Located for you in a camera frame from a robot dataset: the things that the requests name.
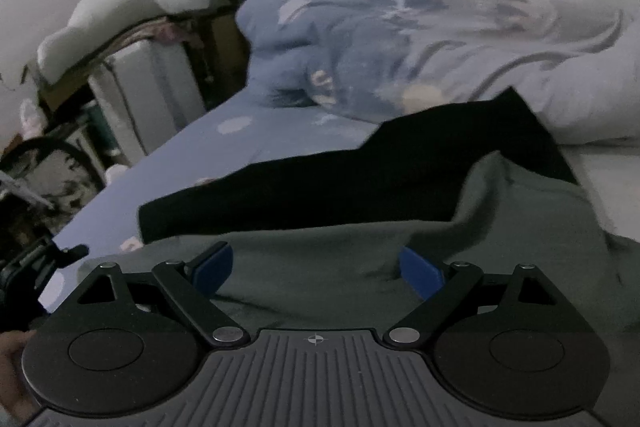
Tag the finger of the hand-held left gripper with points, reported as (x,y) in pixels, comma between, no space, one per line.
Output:
(70,251)

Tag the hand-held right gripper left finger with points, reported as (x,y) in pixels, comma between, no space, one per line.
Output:
(212,269)

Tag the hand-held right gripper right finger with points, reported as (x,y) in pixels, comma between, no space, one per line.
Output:
(422,274)

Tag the grey-green shirt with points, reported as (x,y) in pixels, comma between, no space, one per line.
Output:
(500,247)

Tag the person's left hand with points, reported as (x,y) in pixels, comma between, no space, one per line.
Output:
(12,372)

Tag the bed with light blue sheet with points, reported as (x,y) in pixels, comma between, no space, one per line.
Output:
(200,152)

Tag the pink white soft item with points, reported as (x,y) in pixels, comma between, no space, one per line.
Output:
(31,119)

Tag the white storage box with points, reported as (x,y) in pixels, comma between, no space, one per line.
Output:
(145,102)

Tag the light blue duvet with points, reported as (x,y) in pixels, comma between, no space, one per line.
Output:
(425,47)

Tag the brown cabinet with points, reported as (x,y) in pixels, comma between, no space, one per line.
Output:
(220,42)

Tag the pink cloth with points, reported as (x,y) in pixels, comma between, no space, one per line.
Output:
(170,31)

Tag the white plush pillow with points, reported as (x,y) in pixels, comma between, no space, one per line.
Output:
(125,2)

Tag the black chair frame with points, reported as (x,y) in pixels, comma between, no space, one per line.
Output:
(45,187)

